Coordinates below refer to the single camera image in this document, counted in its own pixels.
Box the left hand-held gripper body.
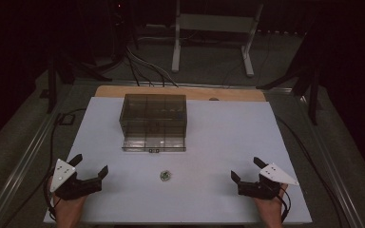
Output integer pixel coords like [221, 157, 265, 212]
[49, 158, 103, 201]

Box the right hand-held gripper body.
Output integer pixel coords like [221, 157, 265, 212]
[237, 162, 299, 200]

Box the dark transparent drawer box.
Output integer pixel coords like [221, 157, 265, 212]
[119, 93, 188, 153]

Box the person's right hand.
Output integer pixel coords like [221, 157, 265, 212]
[254, 184, 289, 228]

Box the person's left hand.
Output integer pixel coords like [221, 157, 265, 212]
[52, 193, 88, 228]

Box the white table mat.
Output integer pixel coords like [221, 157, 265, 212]
[43, 96, 313, 225]

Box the black square floor socket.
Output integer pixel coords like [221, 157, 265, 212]
[58, 113, 76, 126]

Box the black tripod stand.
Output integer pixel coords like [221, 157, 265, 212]
[45, 51, 113, 114]
[256, 29, 321, 126]

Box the right hand-held gripper cable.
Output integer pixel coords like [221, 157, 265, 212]
[274, 184, 292, 223]

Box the aluminium floor rail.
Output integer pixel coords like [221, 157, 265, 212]
[298, 94, 365, 228]
[0, 83, 74, 228]

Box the black floor cable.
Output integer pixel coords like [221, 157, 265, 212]
[276, 116, 344, 228]

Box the bundle of floor cables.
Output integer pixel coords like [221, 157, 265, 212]
[125, 46, 179, 88]

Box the white metal stand frame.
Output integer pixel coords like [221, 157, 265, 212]
[171, 0, 264, 78]

